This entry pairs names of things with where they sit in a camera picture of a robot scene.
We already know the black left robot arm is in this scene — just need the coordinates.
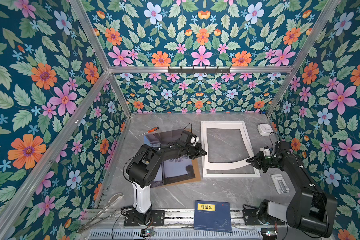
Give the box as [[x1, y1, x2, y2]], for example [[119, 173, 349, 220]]
[[126, 130, 207, 215]]

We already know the small circuit board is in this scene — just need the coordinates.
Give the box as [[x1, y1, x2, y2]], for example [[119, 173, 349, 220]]
[[140, 230, 156, 238], [261, 230, 278, 240]]

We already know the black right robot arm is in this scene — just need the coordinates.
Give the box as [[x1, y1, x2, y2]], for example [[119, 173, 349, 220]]
[[247, 141, 338, 238]]

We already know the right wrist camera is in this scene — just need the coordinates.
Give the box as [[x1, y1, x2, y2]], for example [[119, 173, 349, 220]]
[[260, 147, 271, 157]]

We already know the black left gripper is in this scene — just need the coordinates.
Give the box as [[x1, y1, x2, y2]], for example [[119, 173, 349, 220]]
[[184, 141, 208, 159]]

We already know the brown frame backing board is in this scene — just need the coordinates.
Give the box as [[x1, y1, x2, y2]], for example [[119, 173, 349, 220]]
[[155, 129, 201, 186]]

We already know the orange handled screwdriver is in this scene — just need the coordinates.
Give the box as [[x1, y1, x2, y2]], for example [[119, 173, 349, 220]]
[[140, 127, 160, 136]]

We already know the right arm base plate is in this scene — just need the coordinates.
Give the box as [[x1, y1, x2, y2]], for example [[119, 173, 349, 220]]
[[242, 208, 285, 226]]

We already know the white round device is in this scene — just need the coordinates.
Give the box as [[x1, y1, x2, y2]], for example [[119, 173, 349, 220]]
[[258, 124, 274, 137]]

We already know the blue booklet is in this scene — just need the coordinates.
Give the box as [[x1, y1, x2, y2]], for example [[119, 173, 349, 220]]
[[194, 200, 232, 233]]

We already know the small circuit board left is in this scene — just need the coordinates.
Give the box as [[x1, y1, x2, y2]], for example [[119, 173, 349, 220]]
[[140, 230, 156, 238]]

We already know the white picture frame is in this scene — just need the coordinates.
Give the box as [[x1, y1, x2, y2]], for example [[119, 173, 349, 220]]
[[200, 120, 262, 179]]

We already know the small circuit board right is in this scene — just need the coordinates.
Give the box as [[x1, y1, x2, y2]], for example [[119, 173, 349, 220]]
[[261, 230, 278, 240]]

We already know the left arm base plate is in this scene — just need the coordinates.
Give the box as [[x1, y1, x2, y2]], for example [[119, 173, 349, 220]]
[[124, 210, 166, 227]]

